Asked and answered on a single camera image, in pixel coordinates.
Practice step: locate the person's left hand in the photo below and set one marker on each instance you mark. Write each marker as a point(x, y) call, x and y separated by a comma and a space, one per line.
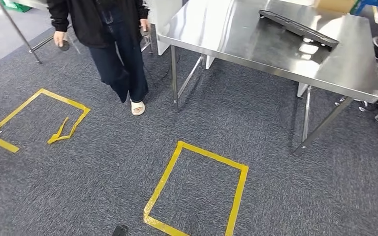
point(145, 24)

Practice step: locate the person's right hand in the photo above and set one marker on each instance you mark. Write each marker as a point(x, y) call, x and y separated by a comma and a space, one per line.
point(59, 37)

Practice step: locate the dark handheld device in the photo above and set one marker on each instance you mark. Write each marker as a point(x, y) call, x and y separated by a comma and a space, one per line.
point(65, 46)

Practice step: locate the black plastic plate bracket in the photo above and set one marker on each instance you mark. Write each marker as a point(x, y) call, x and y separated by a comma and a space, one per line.
point(293, 27)

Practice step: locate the stainless steel workbench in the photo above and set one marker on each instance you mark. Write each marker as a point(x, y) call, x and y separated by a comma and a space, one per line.
point(241, 32)

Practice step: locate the steel side table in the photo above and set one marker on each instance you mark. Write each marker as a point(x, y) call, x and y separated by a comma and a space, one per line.
point(19, 32)

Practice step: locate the person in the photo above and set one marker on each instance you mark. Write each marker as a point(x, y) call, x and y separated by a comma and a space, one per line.
point(117, 65)

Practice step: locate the green plastic crate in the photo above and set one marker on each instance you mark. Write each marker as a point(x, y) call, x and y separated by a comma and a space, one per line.
point(16, 6)

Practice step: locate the person's white slipper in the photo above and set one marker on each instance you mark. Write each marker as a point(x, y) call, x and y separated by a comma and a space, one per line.
point(137, 108)

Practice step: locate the blue metal rack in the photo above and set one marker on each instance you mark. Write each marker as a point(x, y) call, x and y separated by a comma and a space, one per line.
point(371, 3)

